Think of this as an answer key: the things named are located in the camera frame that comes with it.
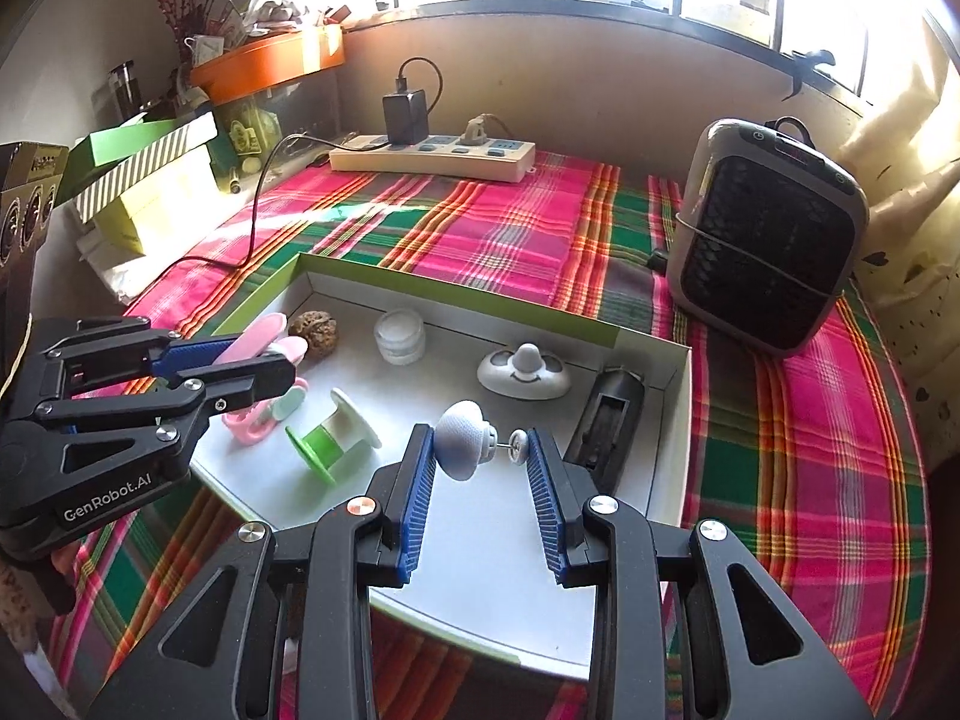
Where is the brown walnut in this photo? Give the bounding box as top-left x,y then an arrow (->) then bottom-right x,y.
289,311 -> 340,353

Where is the white mushroom-shaped toy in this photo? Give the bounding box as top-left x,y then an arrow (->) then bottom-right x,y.
435,401 -> 530,481

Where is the black window hook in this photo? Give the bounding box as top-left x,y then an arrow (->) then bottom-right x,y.
780,49 -> 835,102

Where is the pink oval clip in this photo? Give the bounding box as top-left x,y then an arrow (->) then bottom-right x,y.
221,313 -> 310,367

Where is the grey fan heater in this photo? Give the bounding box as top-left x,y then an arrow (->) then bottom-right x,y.
649,116 -> 871,359

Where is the white koala face dome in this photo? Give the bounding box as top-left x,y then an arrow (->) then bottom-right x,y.
477,343 -> 575,401

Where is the yellow cardboard box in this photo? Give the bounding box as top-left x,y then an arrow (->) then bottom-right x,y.
94,146 -> 226,256

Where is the black window frame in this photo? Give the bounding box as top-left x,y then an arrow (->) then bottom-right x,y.
300,0 -> 960,113

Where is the cream power strip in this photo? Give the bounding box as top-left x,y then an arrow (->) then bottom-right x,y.
328,131 -> 537,183

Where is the person's left hand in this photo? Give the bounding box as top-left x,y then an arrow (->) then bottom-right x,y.
46,540 -> 95,578

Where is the black charger cable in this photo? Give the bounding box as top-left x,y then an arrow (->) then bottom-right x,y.
120,56 -> 445,308

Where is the white wall plug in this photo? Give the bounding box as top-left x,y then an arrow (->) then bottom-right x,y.
461,114 -> 503,149

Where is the orange tray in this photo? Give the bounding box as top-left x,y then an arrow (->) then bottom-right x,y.
187,24 -> 347,106

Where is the white printed mug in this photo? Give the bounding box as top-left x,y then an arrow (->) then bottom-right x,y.
182,34 -> 230,68

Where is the dark printed box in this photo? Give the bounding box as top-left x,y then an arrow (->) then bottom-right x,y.
0,141 -> 70,331

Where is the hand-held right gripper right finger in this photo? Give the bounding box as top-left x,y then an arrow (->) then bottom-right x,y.
525,427 -> 875,720

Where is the small white jar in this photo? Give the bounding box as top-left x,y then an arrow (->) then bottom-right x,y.
373,309 -> 426,366

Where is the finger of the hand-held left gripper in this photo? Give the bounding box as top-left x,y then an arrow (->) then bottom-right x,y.
41,317 -> 241,392
34,355 -> 295,437

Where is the green white spool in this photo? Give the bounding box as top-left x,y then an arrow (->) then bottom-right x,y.
285,388 -> 382,485

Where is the black battery device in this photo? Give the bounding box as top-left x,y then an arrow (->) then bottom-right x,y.
562,366 -> 647,492

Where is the clear plastic container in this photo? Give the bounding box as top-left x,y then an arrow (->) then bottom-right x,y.
214,82 -> 353,173

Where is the green white cardboard box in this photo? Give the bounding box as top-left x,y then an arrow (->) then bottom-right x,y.
187,251 -> 692,683

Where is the metal cup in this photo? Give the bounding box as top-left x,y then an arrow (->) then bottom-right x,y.
109,60 -> 143,125

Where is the cream patterned curtain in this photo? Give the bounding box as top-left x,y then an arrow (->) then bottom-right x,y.
836,15 -> 960,406

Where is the black charger adapter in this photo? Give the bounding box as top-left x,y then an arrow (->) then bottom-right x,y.
382,88 -> 428,145

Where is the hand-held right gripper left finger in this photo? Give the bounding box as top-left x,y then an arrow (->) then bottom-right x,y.
86,424 -> 440,720

